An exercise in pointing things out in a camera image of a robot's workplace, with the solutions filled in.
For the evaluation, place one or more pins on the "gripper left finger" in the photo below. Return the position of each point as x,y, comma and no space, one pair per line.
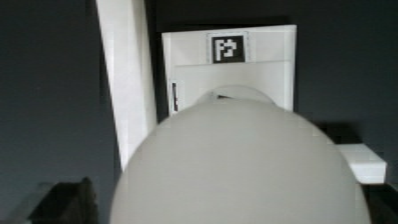
66,202

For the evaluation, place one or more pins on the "white right wall rail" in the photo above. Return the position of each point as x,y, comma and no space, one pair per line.
367,163

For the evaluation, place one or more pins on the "white wall rail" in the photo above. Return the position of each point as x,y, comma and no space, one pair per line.
367,163
125,37

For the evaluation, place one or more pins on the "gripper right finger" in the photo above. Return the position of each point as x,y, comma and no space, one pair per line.
381,195

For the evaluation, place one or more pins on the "white lamp bulb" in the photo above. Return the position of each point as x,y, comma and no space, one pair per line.
237,166

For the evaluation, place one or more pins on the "white front wall rail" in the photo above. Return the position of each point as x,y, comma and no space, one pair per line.
125,37

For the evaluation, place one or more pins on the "white lamp base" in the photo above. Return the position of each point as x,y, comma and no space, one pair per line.
230,57

